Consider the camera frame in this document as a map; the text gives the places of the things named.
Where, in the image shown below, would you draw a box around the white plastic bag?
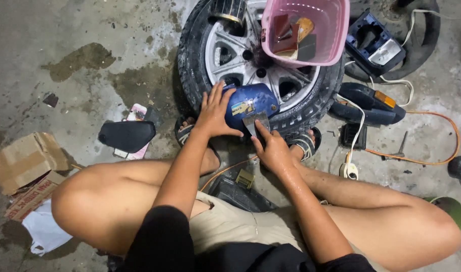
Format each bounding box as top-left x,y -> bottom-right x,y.
22,199 -> 74,257

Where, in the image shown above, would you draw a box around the dark blue panel orange reflector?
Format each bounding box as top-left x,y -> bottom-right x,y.
329,82 -> 407,126

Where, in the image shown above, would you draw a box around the green plastic basin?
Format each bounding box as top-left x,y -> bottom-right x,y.
422,196 -> 461,231

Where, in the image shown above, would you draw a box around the black sandal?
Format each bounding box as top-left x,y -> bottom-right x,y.
174,115 -> 223,167
287,126 -> 322,162

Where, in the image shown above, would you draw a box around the person's left hand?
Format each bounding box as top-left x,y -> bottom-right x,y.
193,80 -> 244,139

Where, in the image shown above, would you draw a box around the orange cable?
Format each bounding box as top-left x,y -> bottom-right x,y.
199,100 -> 461,192

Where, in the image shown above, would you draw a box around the person's right hand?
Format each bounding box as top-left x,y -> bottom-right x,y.
250,120 -> 296,175

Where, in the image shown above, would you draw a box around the pink plastic basket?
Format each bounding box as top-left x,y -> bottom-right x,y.
261,0 -> 351,69

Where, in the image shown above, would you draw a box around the right black sandal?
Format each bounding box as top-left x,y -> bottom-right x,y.
287,126 -> 322,162

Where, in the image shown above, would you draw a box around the white cable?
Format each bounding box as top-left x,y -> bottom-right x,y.
335,9 -> 443,167

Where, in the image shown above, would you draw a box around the blue plastic panel with reflector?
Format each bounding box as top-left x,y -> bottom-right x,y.
345,10 -> 407,78

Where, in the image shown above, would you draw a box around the pink paper packet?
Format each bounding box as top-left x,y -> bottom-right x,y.
113,103 -> 151,161

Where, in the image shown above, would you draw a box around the black plastic tray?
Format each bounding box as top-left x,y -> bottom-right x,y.
208,175 -> 279,213

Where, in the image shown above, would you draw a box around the sandpaper sheets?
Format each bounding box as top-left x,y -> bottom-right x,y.
271,14 -> 317,62

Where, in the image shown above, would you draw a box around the black rubber tyre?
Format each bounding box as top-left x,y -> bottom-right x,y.
344,0 -> 441,82

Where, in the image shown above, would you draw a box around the brown cardboard box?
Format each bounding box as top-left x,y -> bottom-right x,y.
0,131 -> 70,223

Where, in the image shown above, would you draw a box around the black motorcycle cover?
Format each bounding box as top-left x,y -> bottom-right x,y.
98,120 -> 157,154

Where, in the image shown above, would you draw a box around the small dark debris piece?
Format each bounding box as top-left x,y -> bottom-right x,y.
42,93 -> 59,109

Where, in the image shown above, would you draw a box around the small black plastic grille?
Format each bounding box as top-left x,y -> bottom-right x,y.
341,123 -> 368,150

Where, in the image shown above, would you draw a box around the small yellow block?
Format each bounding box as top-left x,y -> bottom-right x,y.
235,169 -> 255,189

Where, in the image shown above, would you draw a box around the blue motorcycle body panel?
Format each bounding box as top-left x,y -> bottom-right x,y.
222,83 -> 280,133

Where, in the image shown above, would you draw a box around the white power plug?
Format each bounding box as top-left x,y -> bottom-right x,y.
339,151 -> 359,181

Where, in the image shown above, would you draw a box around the grey sandpaper piece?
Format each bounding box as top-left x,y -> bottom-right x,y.
242,112 -> 271,138

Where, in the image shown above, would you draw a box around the black striped can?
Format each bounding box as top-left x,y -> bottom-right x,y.
211,0 -> 248,25

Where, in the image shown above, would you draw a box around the car wheel with silver rim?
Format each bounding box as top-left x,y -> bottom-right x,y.
177,0 -> 346,137

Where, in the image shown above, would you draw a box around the left black sandal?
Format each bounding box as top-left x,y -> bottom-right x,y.
174,115 -> 223,167

